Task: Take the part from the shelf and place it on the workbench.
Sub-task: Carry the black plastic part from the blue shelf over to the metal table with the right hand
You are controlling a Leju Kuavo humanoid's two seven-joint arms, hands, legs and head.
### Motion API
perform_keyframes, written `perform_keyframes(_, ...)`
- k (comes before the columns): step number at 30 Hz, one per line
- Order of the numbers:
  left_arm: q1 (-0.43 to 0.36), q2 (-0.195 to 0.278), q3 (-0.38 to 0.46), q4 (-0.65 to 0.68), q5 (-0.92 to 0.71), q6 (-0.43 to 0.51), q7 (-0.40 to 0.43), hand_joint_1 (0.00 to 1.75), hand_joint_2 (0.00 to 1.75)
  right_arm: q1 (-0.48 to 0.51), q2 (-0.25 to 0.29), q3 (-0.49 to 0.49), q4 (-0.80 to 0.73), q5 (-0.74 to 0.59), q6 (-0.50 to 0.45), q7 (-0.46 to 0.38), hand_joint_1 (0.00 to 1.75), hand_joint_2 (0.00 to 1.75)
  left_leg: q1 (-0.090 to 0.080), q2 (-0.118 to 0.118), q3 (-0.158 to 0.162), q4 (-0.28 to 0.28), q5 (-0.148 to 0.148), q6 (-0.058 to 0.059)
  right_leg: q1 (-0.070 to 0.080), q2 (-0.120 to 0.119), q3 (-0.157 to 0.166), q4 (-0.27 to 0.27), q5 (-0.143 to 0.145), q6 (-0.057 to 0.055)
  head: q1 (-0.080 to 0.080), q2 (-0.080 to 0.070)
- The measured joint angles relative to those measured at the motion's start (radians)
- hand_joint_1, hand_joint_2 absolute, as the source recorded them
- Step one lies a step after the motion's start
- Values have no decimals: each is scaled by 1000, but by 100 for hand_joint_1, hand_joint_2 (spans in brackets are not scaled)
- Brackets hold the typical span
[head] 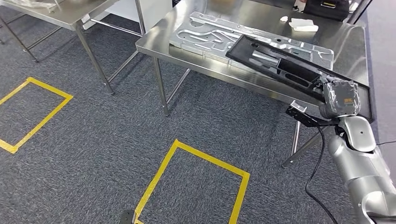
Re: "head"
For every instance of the clear plastic bag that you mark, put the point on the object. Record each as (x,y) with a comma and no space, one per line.
(31,3)

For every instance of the yellow floor tape square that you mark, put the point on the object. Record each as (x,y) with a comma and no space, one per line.
(46,116)
(154,182)

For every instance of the grey metal pole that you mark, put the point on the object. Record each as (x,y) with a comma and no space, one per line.
(359,12)

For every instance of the small white paper scrap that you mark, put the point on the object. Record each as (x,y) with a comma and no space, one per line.
(284,18)

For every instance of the stainless steel table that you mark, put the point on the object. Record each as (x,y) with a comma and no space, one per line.
(77,12)

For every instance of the white tissue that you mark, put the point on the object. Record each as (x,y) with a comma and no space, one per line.
(303,24)

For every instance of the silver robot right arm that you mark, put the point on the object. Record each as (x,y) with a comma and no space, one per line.
(362,167)

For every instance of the white cabinet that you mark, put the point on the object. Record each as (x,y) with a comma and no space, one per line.
(154,12)

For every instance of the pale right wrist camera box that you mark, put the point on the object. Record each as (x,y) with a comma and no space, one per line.
(298,106)

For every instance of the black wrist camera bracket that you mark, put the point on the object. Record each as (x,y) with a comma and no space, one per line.
(306,119)

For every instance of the black plastic frame part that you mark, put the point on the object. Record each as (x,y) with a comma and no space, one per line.
(241,51)

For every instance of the aluminium fixture plate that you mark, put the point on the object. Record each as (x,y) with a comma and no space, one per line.
(198,34)

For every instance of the black bag with yellow label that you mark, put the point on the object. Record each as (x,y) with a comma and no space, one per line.
(325,12)

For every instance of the stainless steel workbench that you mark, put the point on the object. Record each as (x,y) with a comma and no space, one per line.
(161,37)

